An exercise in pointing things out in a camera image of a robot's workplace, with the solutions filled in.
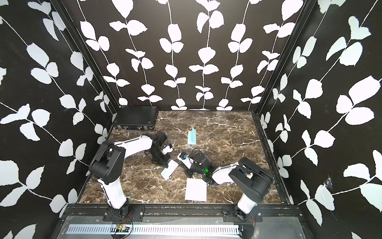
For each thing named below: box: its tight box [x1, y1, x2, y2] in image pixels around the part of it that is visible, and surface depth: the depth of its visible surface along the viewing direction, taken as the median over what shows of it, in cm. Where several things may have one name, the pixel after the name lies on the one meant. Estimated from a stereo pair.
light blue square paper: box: [187, 127, 196, 145], surface depth 106 cm
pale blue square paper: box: [160, 159, 179, 181], surface depth 90 cm
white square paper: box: [185, 178, 207, 202], surface depth 84 cm
